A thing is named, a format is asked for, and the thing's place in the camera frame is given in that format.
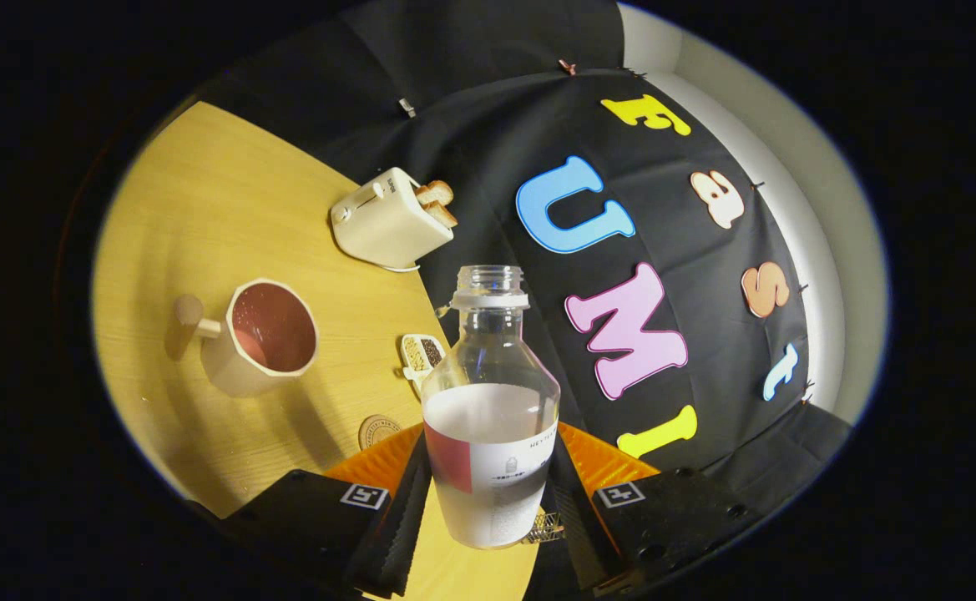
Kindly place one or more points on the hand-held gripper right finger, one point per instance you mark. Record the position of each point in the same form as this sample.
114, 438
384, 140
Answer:
579, 534

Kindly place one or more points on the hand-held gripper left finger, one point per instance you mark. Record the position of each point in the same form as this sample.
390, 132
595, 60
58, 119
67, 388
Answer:
400, 534

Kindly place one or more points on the round wooden coaster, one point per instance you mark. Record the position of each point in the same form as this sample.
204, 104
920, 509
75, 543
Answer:
375, 431

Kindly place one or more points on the clear juice bottle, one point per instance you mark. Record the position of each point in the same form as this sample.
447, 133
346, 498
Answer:
488, 417

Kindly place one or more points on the small white seasoning dish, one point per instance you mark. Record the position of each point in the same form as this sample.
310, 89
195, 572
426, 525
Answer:
421, 355

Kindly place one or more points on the black backdrop cloth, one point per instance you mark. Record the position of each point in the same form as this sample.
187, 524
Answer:
688, 250

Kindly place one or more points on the cream toaster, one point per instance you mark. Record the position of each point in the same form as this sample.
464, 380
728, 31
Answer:
387, 225

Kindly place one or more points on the toast slice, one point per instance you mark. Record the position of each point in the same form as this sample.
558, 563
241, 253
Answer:
443, 214
436, 194

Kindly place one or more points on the wooden table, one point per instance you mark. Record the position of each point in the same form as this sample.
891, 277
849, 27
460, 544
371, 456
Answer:
204, 209

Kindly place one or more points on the white clip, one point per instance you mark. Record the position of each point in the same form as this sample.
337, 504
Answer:
407, 108

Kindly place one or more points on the pink clip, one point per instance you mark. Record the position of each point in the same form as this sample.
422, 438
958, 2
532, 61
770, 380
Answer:
568, 67

